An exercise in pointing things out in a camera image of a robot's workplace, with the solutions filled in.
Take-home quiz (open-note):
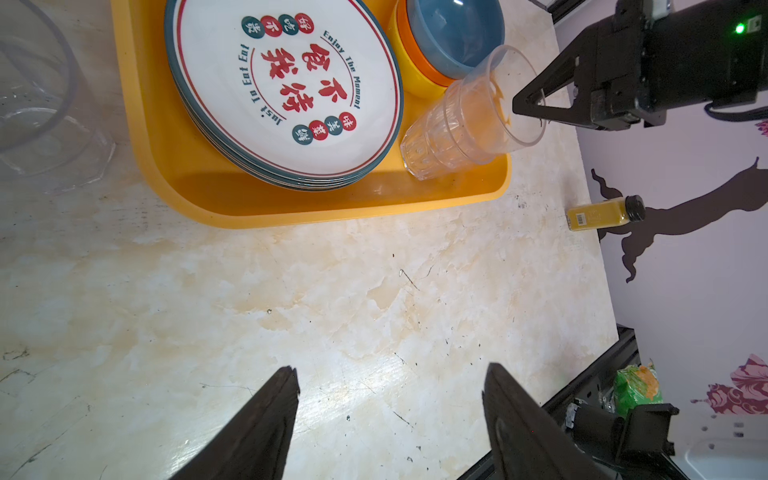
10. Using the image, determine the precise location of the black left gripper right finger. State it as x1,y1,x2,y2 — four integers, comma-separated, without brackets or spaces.
482,363,607,480

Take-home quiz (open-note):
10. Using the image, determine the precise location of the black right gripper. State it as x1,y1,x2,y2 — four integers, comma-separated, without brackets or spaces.
512,1,767,131

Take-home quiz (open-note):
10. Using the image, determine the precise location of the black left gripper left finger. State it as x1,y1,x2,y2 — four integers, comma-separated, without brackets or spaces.
173,366,300,479

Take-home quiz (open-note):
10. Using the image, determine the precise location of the clear plastic cup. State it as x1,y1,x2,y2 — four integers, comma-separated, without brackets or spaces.
1,1,116,193
400,45,546,181

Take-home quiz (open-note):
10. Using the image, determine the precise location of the blue grey bowl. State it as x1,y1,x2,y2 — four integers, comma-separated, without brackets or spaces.
406,0,505,80

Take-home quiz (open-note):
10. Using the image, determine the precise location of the orange bowl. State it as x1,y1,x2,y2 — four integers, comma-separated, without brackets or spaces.
395,0,457,89

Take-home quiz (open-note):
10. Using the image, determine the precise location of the white plate dark green rim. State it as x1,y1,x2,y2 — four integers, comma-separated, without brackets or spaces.
164,0,397,192

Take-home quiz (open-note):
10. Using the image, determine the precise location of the yellow plastic bin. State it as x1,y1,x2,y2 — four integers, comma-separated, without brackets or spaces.
111,1,512,229

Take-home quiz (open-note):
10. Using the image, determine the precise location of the green snack bag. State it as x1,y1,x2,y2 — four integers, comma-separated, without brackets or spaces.
613,364,663,417

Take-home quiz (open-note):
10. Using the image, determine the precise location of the yellow bottle right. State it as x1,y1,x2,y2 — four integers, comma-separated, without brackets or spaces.
566,195,646,231

